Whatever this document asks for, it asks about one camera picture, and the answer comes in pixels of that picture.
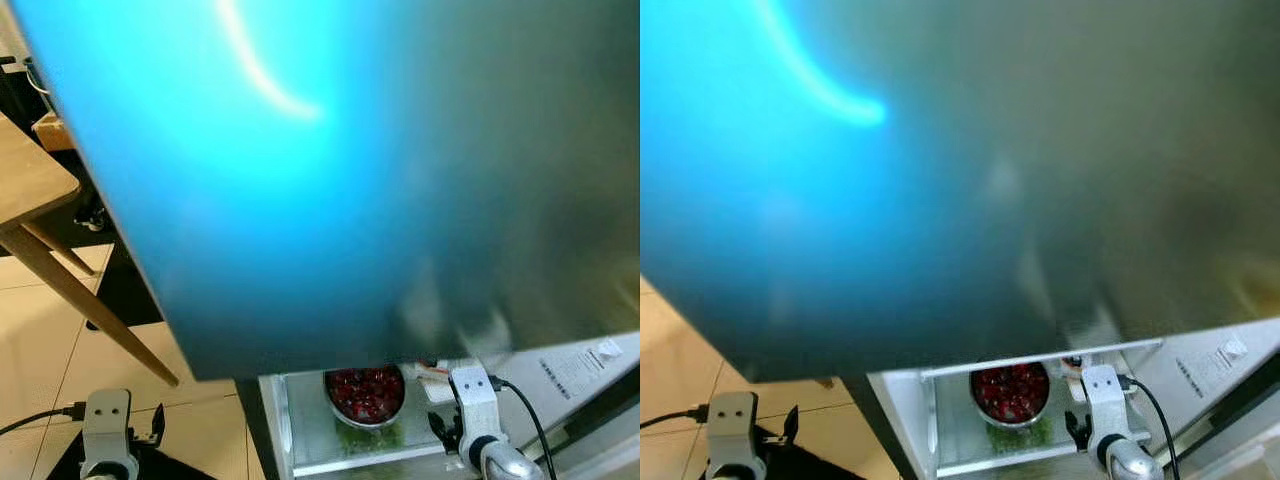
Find metal bowl of red cherries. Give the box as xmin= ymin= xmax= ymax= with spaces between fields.
xmin=323 ymin=366 xmax=408 ymax=429
xmin=970 ymin=362 xmax=1053 ymax=429

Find grey fridge door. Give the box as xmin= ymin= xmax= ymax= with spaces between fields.
xmin=1130 ymin=318 xmax=1280 ymax=471
xmin=500 ymin=332 xmax=641 ymax=471

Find grey two-door fridge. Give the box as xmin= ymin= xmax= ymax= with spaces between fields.
xmin=10 ymin=0 xmax=641 ymax=480
xmin=640 ymin=0 xmax=1280 ymax=480

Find black fabric rug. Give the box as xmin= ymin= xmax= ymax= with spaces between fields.
xmin=745 ymin=425 xmax=851 ymax=480
xmin=45 ymin=440 xmax=251 ymax=480

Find green vegetables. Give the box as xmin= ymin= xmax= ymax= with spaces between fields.
xmin=335 ymin=425 xmax=431 ymax=456
xmin=985 ymin=420 xmax=1061 ymax=451

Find black gym floor mat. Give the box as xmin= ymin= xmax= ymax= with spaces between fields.
xmin=85 ymin=180 xmax=166 ymax=331

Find grey freezer door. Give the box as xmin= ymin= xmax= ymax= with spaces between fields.
xmin=640 ymin=0 xmax=1280 ymax=386
xmin=10 ymin=0 xmax=641 ymax=381

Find light wooden table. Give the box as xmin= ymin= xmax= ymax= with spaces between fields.
xmin=0 ymin=112 xmax=181 ymax=387

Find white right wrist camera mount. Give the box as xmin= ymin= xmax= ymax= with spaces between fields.
xmin=1080 ymin=364 xmax=1131 ymax=446
xmin=448 ymin=365 xmax=501 ymax=446

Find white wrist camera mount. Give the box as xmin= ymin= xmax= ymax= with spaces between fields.
xmin=448 ymin=365 xmax=501 ymax=446
xmin=707 ymin=391 xmax=761 ymax=471
xmin=1080 ymin=364 xmax=1131 ymax=446
xmin=80 ymin=390 xmax=136 ymax=471

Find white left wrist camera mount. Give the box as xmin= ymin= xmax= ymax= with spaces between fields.
xmin=80 ymin=390 xmax=136 ymax=471
xmin=707 ymin=391 xmax=761 ymax=471

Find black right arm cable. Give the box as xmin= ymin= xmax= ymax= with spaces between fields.
xmin=487 ymin=376 xmax=558 ymax=480
xmin=1117 ymin=374 xmax=1181 ymax=480

